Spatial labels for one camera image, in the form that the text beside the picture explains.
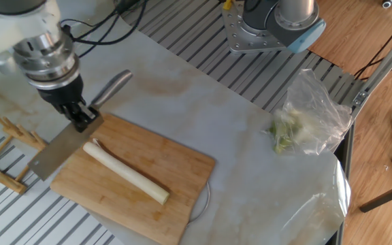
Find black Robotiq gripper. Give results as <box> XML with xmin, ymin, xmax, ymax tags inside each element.
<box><xmin>37</xmin><ymin>75</ymin><xmax>100</xmax><ymax>133</ymax></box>

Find steel cleaver knife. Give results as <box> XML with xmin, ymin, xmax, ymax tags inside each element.
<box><xmin>27</xmin><ymin>69</ymin><xmax>134</xmax><ymax>182</ymax></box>

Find white scallion stalk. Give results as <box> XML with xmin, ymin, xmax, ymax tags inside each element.
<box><xmin>82</xmin><ymin>137</ymin><xmax>171</xmax><ymax>206</ymax></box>

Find bamboo cutting board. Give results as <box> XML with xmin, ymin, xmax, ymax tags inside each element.
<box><xmin>50</xmin><ymin>113</ymin><xmax>216</xmax><ymax>245</ymax></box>

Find wooden peg rack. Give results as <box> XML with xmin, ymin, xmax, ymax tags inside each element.
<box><xmin>0</xmin><ymin>108</ymin><xmax>50</xmax><ymax>195</ymax></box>

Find silver robot mounting plate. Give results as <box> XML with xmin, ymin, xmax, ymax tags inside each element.
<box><xmin>221</xmin><ymin>1</ymin><xmax>299</xmax><ymax>54</ymax></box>

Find plastic bag of scallion scraps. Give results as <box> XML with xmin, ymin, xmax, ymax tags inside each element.
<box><xmin>267</xmin><ymin>68</ymin><xmax>353</xmax><ymax>157</ymax></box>

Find dark wooden bar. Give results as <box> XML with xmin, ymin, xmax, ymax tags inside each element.
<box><xmin>359</xmin><ymin>178</ymin><xmax>392</xmax><ymax>214</ymax></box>

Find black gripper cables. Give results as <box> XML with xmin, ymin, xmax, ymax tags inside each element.
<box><xmin>59</xmin><ymin>0</ymin><xmax>149</xmax><ymax>59</ymax></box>

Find black floor cables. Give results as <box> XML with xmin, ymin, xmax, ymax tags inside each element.
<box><xmin>353</xmin><ymin>10</ymin><xmax>392</xmax><ymax>82</ymax></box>

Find aluminium frame beam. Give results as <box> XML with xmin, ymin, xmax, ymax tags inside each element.
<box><xmin>350</xmin><ymin>22</ymin><xmax>392</xmax><ymax>119</ymax></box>

